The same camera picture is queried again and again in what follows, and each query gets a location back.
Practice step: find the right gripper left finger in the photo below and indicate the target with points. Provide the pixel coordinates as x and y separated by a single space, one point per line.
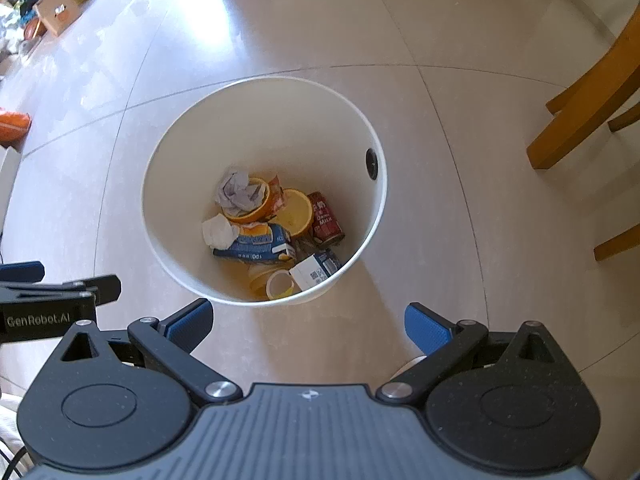
149 363

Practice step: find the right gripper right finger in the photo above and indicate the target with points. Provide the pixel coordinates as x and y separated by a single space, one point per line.
530 356

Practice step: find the white tissue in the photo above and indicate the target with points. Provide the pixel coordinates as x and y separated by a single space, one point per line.
219 233

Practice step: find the milk tea paper cup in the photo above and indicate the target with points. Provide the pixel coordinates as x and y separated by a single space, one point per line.
271 281

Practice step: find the blue snack bag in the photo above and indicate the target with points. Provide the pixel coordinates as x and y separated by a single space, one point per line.
265 243

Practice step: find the white blue small carton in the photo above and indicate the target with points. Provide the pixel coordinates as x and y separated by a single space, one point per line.
315 269

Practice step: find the orange paper bowl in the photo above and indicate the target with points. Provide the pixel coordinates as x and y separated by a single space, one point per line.
257 214

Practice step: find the grey paper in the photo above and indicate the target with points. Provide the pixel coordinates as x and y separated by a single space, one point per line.
238 194

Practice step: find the red drink can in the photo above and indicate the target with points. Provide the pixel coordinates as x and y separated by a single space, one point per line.
325 229

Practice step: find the yellow paper bowl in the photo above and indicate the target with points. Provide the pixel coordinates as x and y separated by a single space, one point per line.
296 215

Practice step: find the torn snack wrapper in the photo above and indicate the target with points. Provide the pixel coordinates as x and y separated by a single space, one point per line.
276 199

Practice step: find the white plastic bucket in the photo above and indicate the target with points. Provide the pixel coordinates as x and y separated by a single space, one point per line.
308 135

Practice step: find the orange bag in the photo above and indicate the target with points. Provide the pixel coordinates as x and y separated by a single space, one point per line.
13 125

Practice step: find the wooden chair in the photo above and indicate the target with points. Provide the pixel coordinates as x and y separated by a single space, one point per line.
599 97

